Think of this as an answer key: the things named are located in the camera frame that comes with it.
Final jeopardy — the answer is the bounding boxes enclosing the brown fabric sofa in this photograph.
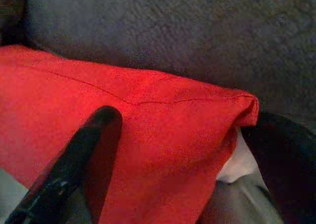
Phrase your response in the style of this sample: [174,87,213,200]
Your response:
[0,0,316,133]

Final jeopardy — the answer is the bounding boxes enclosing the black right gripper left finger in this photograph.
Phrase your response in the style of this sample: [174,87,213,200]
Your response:
[4,105,123,224]

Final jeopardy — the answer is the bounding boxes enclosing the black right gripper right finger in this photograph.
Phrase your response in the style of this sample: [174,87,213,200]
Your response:
[240,112,316,224]

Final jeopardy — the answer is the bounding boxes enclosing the red pillow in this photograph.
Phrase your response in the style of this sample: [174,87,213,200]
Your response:
[0,45,260,224]

